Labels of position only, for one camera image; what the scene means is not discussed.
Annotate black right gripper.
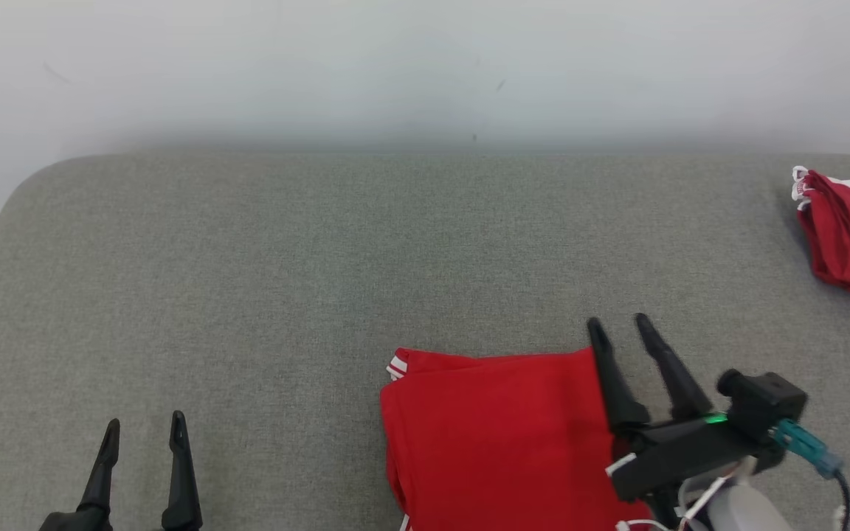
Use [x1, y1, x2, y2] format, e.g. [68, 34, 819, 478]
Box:
[585, 313, 785, 504]

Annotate teal right cable connector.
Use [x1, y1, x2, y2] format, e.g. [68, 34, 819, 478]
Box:
[772, 418, 845, 479]

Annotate thin white red wires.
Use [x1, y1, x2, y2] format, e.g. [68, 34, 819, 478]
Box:
[615, 457, 759, 531]

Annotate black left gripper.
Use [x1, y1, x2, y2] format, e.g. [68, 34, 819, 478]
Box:
[38, 411, 204, 531]

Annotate red jersey white sleeves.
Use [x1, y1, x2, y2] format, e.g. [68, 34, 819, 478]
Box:
[380, 347, 656, 531]

